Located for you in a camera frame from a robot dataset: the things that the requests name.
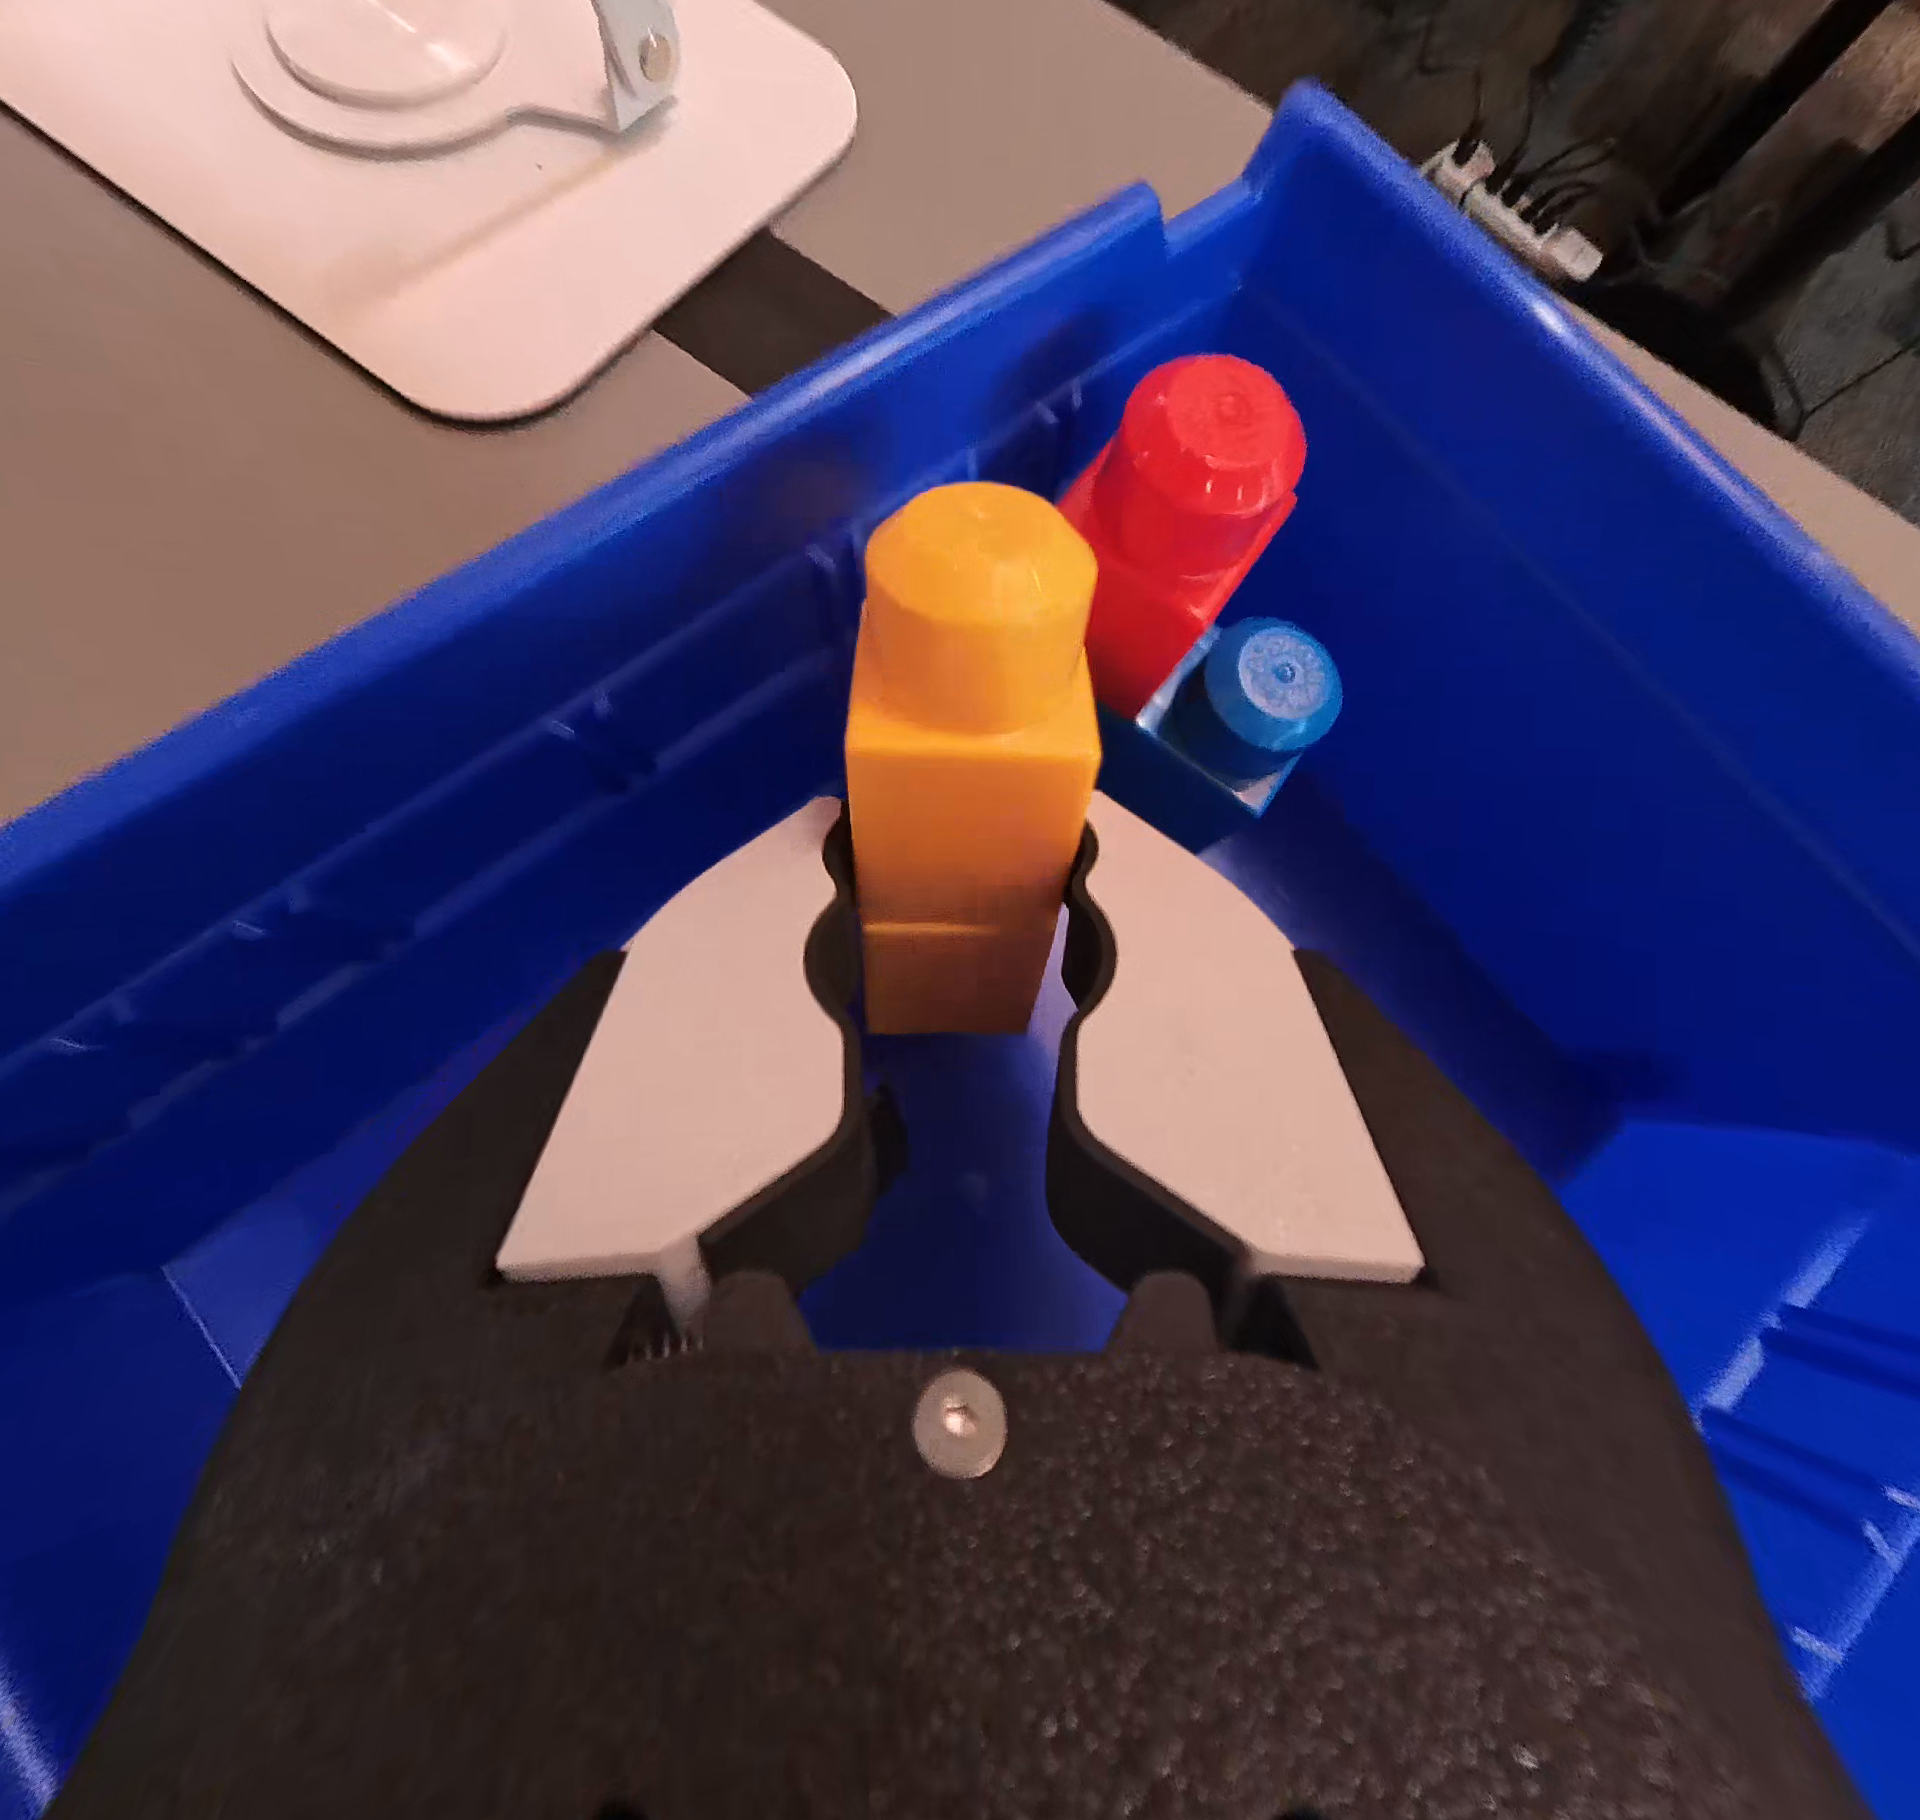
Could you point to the white power strip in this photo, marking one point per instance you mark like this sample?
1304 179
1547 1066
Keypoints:
1508 208

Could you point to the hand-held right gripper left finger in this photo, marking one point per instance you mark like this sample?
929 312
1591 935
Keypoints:
705 1070

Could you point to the orange one-stud mega block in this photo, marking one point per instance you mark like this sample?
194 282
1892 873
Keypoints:
966 770

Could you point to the blue two-stud mega block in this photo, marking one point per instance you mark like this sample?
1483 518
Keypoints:
1245 710

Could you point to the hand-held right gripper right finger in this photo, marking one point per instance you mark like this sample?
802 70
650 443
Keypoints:
1214 1084

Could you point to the red one-stud mega block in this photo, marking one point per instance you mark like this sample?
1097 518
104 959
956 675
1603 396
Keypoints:
1184 499

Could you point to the blue plastic bin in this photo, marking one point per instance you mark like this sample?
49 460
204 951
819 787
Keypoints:
1500 651

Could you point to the white base document stand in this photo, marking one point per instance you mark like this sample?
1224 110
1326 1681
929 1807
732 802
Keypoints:
451 125

